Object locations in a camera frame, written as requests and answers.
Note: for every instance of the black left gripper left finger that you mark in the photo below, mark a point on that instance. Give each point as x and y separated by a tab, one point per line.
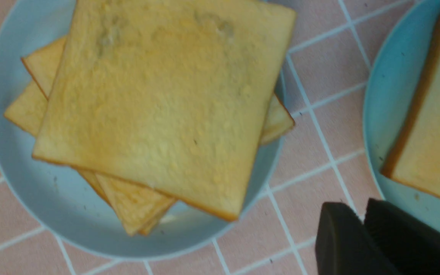
344	247

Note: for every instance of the teal center plate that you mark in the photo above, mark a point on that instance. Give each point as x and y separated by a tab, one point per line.
393	80

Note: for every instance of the toast slice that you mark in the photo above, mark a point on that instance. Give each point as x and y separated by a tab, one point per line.
414	159
169	94
42	65
139	209

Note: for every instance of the pink checkered tablecloth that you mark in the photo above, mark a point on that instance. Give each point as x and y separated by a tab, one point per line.
334	47

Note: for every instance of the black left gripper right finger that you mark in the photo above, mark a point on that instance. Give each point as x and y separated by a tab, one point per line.
411	246

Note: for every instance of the light blue bread plate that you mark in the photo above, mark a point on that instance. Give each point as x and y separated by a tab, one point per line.
58	197

